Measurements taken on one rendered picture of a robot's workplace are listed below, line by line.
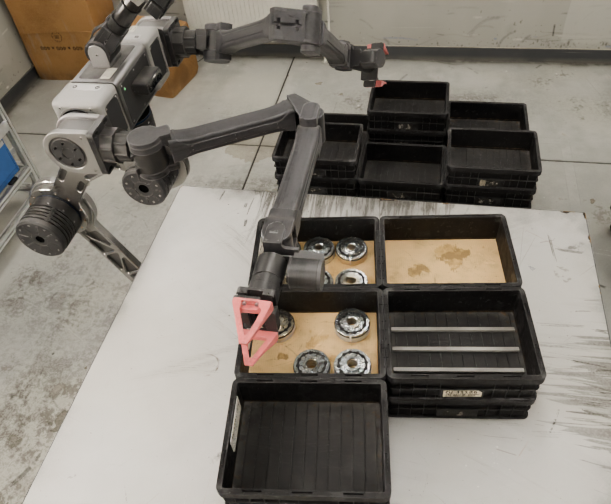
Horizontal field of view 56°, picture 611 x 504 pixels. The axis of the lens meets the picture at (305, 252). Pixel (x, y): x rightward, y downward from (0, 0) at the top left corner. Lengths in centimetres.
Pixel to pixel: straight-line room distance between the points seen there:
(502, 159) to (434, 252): 105
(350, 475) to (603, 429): 72
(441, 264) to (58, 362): 188
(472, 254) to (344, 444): 76
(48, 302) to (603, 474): 259
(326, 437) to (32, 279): 223
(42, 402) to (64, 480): 110
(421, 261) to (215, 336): 72
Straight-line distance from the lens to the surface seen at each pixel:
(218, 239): 220
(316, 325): 173
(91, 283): 323
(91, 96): 151
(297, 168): 121
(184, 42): 179
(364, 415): 157
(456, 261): 190
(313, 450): 154
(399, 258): 189
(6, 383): 304
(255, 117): 139
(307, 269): 100
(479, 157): 286
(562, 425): 179
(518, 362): 171
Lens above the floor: 224
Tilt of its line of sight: 47 degrees down
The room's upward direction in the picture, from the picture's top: 7 degrees counter-clockwise
